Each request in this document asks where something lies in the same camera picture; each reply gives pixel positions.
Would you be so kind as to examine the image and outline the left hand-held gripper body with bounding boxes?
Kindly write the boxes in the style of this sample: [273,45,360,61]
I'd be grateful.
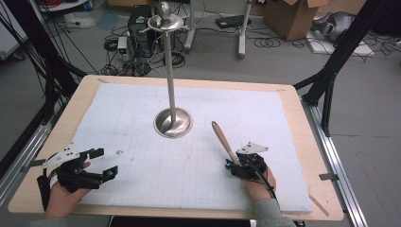
[36,142,106,213]

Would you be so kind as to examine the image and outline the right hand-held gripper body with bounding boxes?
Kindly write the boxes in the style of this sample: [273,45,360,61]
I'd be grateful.
[228,141,270,182]

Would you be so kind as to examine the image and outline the person's left hand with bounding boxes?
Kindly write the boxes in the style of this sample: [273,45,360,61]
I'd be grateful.
[44,161,93,220]

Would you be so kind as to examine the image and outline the tangle of black cables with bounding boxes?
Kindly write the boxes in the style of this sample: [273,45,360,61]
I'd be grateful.
[103,26,187,78]

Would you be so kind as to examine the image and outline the thin wooden stick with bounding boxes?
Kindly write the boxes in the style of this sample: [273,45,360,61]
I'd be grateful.
[307,193,331,218]

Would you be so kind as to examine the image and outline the metal utensil stand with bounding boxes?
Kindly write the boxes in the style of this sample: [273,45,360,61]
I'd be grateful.
[138,1,194,139]

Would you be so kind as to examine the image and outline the coiled black cable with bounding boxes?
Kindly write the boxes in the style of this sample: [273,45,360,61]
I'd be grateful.
[253,36,282,49]

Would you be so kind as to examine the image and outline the cardboard box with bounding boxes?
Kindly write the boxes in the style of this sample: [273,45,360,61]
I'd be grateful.
[262,0,331,43]

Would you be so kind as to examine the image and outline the wooden slotted spatula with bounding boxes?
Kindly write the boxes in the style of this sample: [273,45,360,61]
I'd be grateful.
[211,120,241,166]

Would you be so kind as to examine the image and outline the aluminium rail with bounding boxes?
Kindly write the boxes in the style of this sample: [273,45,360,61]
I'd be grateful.
[0,103,64,207]
[300,96,369,227]

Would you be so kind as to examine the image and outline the white grid mat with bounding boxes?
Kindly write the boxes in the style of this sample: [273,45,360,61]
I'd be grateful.
[70,82,314,215]

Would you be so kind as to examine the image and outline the white stand leg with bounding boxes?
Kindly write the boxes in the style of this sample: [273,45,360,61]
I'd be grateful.
[183,0,199,53]
[237,0,253,61]

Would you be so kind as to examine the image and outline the metal clamp bracket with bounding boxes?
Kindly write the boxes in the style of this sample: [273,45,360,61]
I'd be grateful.
[318,172,340,183]
[20,158,47,173]

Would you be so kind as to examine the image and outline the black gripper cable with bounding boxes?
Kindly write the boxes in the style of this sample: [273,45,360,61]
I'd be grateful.
[251,162,281,204]

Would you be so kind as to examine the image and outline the white board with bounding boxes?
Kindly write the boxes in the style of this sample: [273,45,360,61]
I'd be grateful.
[305,37,376,58]

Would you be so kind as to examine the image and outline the white adapter box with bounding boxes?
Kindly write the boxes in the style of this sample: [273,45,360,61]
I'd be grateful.
[116,36,129,55]

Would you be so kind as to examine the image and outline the grey bag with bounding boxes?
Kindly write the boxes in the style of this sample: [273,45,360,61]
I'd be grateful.
[311,10,357,44]

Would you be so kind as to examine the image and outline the black frame struts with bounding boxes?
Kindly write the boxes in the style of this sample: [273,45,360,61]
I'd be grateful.
[0,0,88,179]
[292,0,391,138]

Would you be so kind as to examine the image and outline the black computer tower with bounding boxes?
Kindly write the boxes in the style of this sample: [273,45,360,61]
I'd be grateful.
[127,4,156,60]

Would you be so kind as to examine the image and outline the person's right hand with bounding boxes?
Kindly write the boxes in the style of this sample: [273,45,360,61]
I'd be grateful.
[240,166,278,202]

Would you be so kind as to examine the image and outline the black flat device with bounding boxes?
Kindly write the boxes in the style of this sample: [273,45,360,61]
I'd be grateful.
[215,14,253,29]

